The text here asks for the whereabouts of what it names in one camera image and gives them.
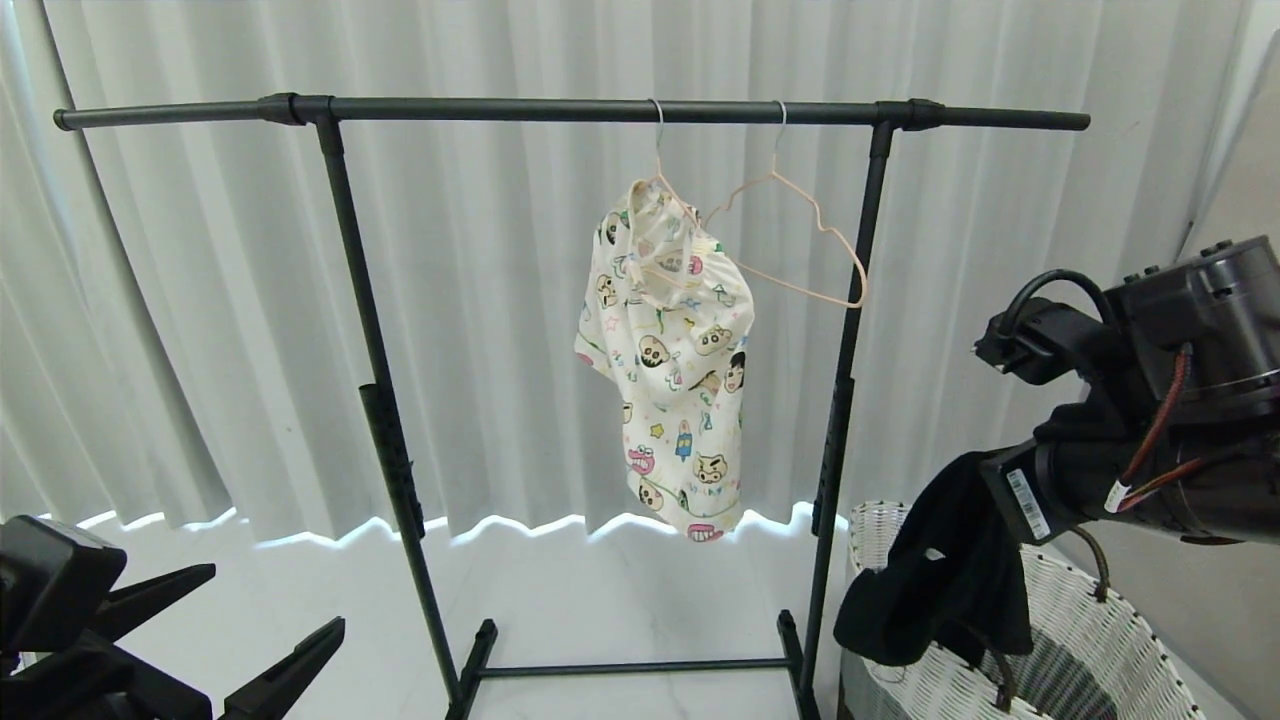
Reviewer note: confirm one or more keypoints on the cream printed garment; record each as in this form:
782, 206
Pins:
680, 420

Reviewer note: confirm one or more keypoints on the pink clothes hanger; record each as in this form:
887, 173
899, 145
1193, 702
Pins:
658, 170
795, 188

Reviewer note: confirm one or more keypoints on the black clothes rack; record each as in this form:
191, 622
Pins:
500, 108

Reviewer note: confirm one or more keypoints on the white curtain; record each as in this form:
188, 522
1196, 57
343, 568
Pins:
450, 300

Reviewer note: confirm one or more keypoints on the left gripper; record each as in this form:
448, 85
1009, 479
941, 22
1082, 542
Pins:
80, 690

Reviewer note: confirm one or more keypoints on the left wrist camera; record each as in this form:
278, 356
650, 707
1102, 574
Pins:
50, 580

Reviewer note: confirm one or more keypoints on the white laundry basket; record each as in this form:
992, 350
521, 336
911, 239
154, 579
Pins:
1100, 640

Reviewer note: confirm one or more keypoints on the black garment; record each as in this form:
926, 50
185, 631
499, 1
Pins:
950, 560

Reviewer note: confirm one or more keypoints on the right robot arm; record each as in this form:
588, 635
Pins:
1220, 310

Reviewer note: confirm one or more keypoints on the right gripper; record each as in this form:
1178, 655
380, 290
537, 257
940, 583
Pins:
1060, 490

